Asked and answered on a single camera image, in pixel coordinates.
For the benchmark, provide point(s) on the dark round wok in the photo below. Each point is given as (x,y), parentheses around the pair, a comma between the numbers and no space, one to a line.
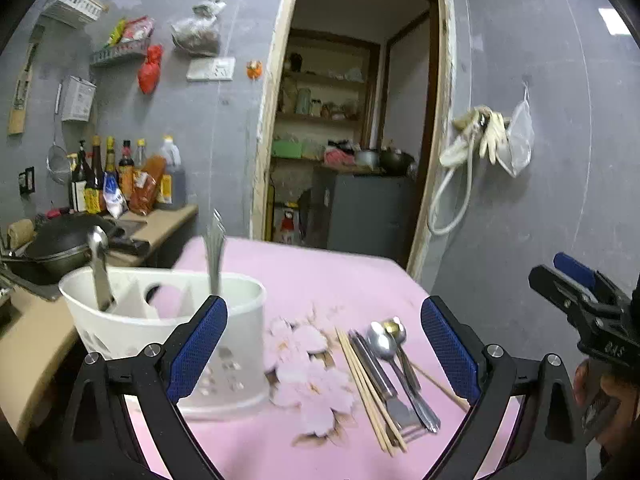
(397,161)

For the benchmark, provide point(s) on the wooden kitchen counter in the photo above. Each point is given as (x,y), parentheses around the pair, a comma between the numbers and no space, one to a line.
(35,355)

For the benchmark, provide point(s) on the pink floral tablecloth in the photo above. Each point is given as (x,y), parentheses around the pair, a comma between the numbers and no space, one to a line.
(325,280)

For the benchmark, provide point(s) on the wooden door frame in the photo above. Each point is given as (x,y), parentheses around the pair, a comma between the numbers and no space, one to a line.
(265,160)

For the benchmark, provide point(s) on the large oil jug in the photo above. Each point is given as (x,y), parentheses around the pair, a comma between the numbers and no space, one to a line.
(172,180)

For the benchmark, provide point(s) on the white plastic utensil holder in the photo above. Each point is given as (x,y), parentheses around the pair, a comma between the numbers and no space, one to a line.
(125,332)

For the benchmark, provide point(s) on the green box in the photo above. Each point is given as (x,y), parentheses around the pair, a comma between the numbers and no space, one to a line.
(286,150)

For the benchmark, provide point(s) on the clear plastic bag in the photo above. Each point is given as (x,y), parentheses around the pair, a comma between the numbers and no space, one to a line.
(197,32)

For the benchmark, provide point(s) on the dark sauce bottle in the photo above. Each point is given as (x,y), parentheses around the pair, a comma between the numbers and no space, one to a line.
(126,170)
(79,185)
(95,180)
(110,160)

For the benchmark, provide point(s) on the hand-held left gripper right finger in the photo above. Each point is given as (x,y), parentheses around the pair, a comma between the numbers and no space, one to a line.
(447,345)

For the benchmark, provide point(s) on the steel fork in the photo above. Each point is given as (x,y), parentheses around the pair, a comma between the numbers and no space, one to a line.
(214,252)

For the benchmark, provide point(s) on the person's right hand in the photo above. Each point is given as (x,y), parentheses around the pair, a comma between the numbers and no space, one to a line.
(622,410)

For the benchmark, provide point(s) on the steel table knife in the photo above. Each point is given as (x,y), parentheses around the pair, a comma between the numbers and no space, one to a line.
(375,370)

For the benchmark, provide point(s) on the patterned steel spoon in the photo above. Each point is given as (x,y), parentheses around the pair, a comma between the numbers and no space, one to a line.
(382,344)

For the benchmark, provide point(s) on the wooden shelf unit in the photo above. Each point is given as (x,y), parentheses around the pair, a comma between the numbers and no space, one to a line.
(320,80)

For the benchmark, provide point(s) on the steel pot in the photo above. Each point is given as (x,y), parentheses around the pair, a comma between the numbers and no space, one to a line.
(366,158)

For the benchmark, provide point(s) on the grey cabinet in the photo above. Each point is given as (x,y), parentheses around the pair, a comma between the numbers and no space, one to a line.
(360,215)

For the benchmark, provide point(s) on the red plastic bag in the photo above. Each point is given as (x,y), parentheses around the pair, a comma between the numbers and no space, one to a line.
(150,72)

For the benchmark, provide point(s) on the orange wall ornament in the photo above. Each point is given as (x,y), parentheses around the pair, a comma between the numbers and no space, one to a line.
(254,70)

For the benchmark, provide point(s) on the white blue salt bag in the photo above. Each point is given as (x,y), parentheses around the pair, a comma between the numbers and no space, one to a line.
(115,200)

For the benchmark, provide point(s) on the red white snack packet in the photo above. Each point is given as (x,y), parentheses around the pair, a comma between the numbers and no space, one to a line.
(136,29)

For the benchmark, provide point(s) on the hanging kitchen cleaver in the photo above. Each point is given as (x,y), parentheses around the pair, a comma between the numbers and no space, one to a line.
(20,95)

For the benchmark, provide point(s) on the gold spoon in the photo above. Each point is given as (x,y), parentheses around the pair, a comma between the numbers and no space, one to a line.
(395,330)

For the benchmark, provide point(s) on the pink cloth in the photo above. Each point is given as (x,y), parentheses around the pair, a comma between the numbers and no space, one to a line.
(339,156)

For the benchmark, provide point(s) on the black wok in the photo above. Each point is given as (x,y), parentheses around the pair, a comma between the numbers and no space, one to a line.
(60,242)

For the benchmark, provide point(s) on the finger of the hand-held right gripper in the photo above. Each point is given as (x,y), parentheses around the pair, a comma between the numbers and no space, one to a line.
(560,287)
(575,266)

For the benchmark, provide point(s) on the orange seasoning packet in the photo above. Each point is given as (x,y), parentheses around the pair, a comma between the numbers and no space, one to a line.
(147,187)

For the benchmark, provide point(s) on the cream rubber gloves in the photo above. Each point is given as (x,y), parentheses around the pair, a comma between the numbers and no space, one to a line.
(492,130)

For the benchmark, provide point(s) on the white plastic wall basket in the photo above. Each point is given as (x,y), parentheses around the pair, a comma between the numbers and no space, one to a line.
(72,5)

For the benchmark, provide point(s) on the black wall outlet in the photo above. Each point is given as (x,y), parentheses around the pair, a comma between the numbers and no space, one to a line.
(27,180)

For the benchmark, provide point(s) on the grey metal wall caddy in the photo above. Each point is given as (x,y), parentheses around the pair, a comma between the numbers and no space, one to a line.
(79,100)

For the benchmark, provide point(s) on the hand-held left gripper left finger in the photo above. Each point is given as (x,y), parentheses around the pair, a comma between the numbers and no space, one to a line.
(200,345)

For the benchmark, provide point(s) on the white mesh bag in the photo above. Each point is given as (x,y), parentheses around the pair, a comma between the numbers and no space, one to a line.
(520,140)

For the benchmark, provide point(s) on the white wall socket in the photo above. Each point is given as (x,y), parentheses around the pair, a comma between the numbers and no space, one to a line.
(212,69)

